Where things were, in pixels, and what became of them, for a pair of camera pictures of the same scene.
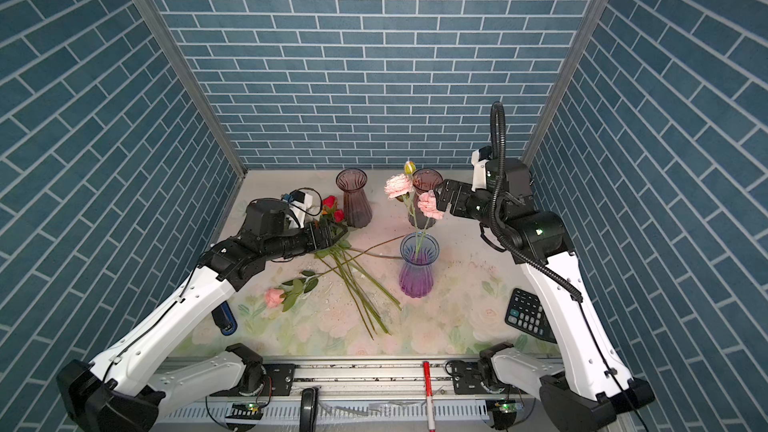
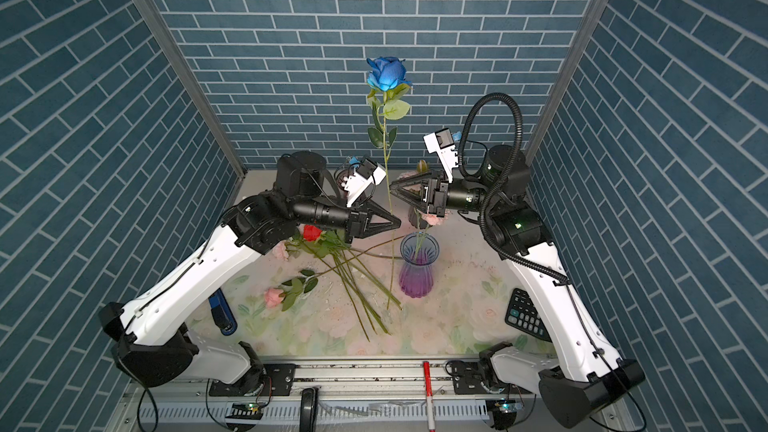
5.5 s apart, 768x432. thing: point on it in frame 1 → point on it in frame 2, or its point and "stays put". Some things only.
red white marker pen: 429,395 stays put
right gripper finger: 442,194 → 414,191
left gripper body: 310,243 → 352,223
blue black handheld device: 224,319 stays put
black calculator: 525,312 stays put
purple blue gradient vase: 419,251 stays put
